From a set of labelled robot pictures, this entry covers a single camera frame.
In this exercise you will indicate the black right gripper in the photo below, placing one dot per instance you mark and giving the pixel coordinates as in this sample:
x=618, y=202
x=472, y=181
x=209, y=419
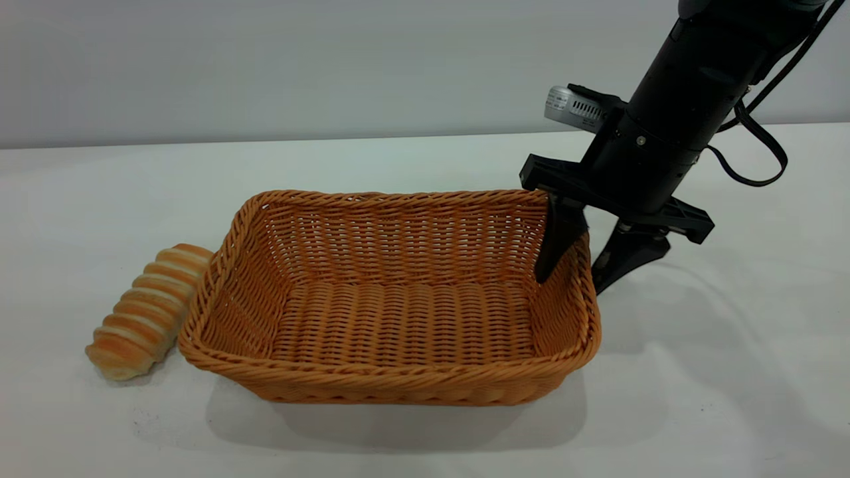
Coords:
x=637, y=166

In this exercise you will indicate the rectangular woven wicker basket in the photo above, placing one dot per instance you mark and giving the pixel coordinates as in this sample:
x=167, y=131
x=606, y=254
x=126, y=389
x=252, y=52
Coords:
x=398, y=325

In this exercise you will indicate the ridged orange striped bread roll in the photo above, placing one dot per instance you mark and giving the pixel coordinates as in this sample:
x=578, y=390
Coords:
x=143, y=312

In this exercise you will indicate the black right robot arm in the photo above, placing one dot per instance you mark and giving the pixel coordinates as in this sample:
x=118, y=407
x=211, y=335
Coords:
x=714, y=60

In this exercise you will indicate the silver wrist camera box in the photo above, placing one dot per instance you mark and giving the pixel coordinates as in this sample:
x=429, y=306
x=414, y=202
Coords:
x=574, y=106

